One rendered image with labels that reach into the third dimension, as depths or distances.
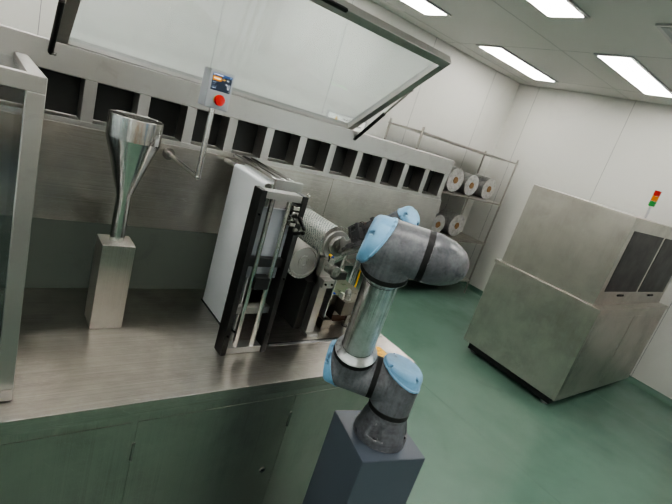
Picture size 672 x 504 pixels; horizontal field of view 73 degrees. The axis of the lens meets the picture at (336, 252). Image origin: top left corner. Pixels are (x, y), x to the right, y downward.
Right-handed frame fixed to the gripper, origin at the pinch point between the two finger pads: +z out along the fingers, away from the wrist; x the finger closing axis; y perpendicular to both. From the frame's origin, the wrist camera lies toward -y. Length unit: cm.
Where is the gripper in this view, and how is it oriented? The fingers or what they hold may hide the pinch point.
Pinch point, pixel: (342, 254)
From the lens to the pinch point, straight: 165.8
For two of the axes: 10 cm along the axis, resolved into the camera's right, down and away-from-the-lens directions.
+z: -6.2, 2.9, 7.3
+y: -1.4, -9.6, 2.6
